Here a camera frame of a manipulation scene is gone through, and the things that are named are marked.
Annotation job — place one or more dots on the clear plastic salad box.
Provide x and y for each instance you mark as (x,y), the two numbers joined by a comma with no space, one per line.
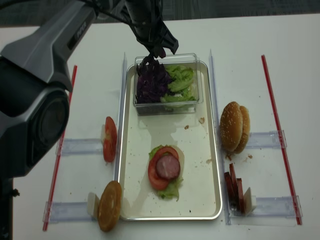
(188,60)

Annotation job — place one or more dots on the meat slice left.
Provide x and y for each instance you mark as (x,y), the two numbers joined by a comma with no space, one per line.
(229,187)

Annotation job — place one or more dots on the bun half lower left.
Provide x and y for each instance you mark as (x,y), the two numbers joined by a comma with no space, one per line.
(109,206)

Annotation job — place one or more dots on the clear rail lower left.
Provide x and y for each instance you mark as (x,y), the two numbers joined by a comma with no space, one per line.
(62,212)

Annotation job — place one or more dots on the bun half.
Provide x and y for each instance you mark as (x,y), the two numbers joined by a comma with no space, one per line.
(245,130)
(109,206)

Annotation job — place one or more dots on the white bread slice on tray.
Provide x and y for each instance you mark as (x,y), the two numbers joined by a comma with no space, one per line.
(181,158)

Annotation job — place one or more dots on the sesame bun top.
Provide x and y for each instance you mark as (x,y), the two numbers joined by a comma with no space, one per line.
(231,126)

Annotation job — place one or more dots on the white block right holder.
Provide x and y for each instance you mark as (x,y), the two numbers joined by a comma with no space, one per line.
(250,202)

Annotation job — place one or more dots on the clear rail upper left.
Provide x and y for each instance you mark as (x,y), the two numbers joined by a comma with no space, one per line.
(87,146)

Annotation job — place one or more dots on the purple cabbage strips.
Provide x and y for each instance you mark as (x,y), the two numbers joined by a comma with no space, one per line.
(146,66)

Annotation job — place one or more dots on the meat slice middle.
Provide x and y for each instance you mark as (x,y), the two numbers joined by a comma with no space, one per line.
(234,185)

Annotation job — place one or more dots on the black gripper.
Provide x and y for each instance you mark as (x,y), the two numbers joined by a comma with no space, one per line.
(149,28)

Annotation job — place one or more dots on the lettuce leaf under tomato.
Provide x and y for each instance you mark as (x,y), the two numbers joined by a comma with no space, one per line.
(172,190)

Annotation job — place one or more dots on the right red strip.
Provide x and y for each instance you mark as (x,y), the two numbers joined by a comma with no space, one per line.
(296,206)

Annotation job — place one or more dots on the green lettuce leaves in box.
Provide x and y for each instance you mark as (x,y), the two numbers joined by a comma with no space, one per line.
(181,88)

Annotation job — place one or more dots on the clear rail upper right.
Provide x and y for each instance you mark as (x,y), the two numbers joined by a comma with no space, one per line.
(265,140)

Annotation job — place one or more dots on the white block behind tomato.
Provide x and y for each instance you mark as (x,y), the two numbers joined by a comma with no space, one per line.
(103,134)

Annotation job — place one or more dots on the metal serving tray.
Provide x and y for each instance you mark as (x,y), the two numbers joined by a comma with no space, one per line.
(200,196)

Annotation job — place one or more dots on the tomato slice on tray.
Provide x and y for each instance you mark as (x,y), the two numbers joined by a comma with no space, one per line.
(157,182)

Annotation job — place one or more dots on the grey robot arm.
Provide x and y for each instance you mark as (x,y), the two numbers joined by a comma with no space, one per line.
(35,90)

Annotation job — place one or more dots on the clear rail lower right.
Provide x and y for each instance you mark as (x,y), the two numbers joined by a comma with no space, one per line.
(284,211)

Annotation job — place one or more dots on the round sausage meat slice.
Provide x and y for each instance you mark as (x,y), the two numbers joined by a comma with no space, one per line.
(168,167)

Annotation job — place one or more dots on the meat slice right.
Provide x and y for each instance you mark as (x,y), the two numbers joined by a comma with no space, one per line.
(240,196)

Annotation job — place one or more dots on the clear vertical rail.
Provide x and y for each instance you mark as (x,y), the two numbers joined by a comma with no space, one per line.
(120,125)
(216,119)

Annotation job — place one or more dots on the left clear vertical rail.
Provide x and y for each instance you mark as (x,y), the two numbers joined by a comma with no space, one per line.
(120,125)

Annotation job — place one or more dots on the right clear vertical rail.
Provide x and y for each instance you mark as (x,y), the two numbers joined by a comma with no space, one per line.
(216,119)

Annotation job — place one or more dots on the red strip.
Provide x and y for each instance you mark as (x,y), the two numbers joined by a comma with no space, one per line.
(296,206)
(56,170)

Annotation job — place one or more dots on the left red strip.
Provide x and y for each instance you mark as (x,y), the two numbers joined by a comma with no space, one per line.
(56,170)

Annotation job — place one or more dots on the upright tomato slice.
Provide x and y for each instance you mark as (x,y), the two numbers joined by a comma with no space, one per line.
(110,140)

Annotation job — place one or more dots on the white block lower left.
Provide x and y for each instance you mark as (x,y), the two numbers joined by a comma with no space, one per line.
(93,202)

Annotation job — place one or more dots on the bun bottom half right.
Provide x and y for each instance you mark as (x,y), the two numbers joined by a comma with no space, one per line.
(245,130)

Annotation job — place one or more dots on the shredded purple cabbage pile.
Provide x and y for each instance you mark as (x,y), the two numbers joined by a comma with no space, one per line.
(152,82)

